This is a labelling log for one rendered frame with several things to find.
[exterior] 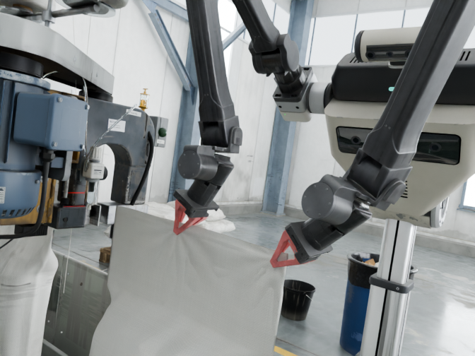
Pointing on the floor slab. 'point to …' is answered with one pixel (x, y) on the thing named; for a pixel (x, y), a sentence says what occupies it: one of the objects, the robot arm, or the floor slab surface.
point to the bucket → (296, 299)
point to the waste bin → (358, 299)
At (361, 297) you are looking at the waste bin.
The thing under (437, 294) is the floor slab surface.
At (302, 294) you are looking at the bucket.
